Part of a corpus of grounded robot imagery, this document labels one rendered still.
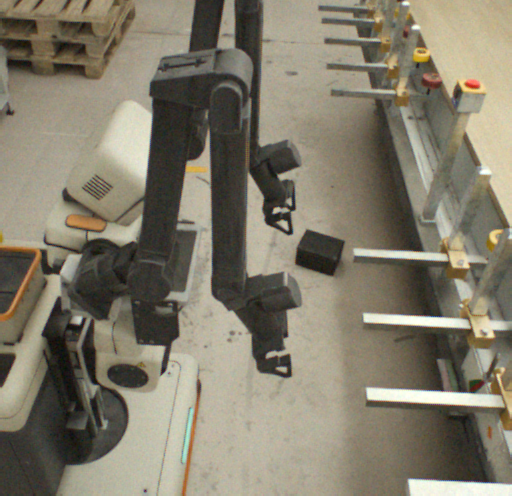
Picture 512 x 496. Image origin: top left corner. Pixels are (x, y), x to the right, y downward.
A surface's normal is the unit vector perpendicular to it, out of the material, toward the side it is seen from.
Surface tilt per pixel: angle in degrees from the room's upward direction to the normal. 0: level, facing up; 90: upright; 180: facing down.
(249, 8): 90
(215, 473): 0
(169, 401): 0
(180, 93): 90
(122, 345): 90
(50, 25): 90
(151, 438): 0
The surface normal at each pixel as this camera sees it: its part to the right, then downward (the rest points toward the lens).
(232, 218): 0.00, 0.66
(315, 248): 0.06, -0.75
